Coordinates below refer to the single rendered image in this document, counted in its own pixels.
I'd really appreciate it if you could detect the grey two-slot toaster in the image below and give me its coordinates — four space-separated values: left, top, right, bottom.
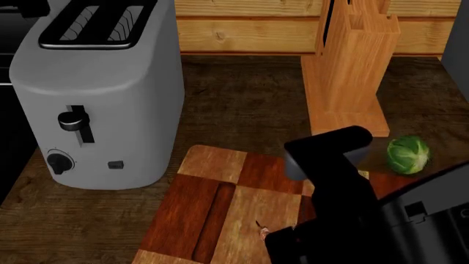
8 0 185 191

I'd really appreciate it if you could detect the black toaster dial knob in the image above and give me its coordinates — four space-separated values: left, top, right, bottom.
46 153 75 176

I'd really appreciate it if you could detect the green cabbage head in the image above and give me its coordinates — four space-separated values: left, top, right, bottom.
386 134 431 176

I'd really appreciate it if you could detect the black toaster lever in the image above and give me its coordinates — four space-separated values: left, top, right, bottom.
57 104 91 132

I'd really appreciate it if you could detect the wooden knife block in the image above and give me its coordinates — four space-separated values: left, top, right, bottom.
300 0 400 138

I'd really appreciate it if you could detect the grey appliance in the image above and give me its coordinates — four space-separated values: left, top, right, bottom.
440 0 469 100

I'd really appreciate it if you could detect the checkered wooden cutting board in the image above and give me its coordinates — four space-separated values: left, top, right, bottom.
131 144 418 264

